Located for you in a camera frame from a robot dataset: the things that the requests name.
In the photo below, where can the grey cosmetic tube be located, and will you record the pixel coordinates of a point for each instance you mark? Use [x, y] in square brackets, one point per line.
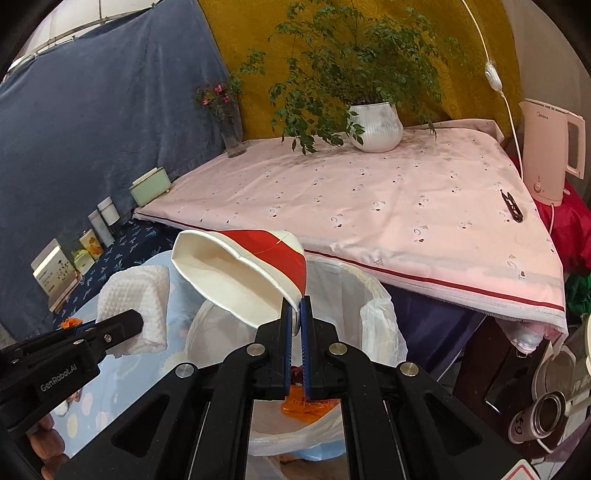
[101, 228]

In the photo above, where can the small orange print box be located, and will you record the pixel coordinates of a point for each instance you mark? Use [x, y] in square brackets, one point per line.
[90, 242]

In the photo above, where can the person's left hand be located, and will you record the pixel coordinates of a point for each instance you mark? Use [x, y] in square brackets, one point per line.
[44, 445]

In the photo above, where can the white waffle tissue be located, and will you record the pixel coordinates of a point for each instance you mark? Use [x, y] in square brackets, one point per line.
[134, 290]

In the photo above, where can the small orange wrapper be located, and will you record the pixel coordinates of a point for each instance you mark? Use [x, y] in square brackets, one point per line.
[70, 322]

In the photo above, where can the green plant in white pot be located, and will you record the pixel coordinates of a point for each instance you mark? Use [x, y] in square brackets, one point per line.
[374, 124]

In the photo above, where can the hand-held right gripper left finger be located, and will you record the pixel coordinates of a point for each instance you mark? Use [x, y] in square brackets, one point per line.
[287, 325]

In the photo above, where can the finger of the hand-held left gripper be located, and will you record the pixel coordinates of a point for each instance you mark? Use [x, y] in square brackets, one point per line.
[117, 325]

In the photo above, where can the glass vase with pink flowers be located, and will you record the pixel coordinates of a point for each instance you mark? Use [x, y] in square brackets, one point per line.
[233, 138]

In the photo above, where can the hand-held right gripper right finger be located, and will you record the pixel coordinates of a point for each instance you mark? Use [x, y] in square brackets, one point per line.
[305, 325]

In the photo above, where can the black clip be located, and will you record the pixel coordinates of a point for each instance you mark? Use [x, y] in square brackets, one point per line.
[512, 207]

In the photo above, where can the metal can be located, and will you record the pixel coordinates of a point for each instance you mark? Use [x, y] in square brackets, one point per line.
[545, 415]

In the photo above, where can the green tissue box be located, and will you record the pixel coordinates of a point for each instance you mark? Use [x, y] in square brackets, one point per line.
[150, 189]

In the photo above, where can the green cloth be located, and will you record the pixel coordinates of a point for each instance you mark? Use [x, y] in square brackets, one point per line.
[579, 293]

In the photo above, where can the yellow backdrop cloth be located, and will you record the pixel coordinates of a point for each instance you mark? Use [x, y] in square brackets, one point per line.
[240, 37]

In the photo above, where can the pink printed tablecloth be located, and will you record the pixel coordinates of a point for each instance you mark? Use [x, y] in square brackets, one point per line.
[369, 194]

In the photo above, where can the bin with white plastic bag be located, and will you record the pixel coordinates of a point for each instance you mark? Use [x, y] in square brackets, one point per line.
[358, 295]

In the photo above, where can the white floral print box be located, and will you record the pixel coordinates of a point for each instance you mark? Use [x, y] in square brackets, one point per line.
[53, 274]

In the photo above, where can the blue backdrop cloth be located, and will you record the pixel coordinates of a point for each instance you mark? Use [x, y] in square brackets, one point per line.
[92, 115]

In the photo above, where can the glass pot with white lid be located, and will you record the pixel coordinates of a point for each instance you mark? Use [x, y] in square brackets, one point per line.
[565, 364]

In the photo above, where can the red cloth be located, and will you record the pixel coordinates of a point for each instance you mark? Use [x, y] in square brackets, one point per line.
[572, 230]

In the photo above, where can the white cosmetic jar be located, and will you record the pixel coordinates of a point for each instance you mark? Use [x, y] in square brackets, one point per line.
[108, 212]

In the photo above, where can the dark blue patterned cloth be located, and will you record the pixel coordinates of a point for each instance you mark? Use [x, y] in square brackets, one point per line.
[120, 249]

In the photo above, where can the pink electric kettle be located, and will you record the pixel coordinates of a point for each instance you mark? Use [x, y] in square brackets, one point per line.
[540, 152]

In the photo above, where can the red and white paper cup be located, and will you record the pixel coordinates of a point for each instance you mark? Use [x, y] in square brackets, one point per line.
[217, 272]

